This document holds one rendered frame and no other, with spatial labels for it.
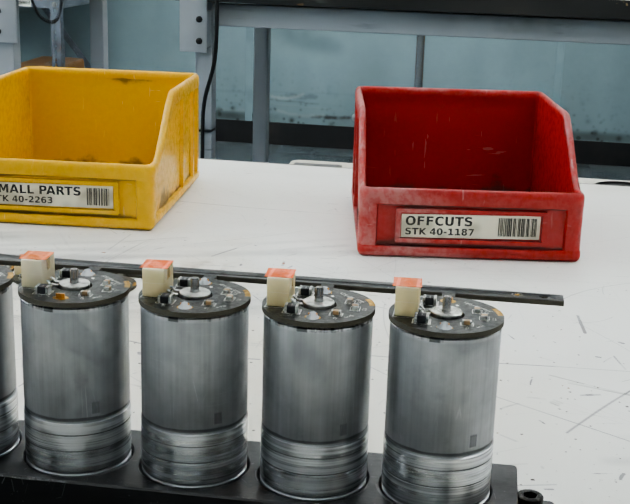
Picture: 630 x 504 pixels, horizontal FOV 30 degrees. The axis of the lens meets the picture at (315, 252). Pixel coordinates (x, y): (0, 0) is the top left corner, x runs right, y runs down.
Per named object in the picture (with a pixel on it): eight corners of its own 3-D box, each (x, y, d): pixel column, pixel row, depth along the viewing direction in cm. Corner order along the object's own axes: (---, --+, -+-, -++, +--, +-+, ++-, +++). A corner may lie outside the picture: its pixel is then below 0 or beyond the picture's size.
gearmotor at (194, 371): (234, 528, 26) (237, 311, 25) (128, 517, 27) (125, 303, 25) (255, 479, 29) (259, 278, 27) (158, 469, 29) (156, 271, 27)
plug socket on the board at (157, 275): (175, 299, 26) (175, 270, 26) (137, 296, 26) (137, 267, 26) (184, 288, 27) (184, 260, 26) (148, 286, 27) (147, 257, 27)
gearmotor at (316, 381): (358, 541, 26) (368, 322, 24) (249, 530, 26) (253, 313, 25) (370, 490, 28) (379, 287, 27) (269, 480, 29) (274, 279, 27)
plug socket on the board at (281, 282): (300, 309, 25) (301, 279, 25) (261, 306, 26) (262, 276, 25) (306, 297, 26) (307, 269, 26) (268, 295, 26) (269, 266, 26)
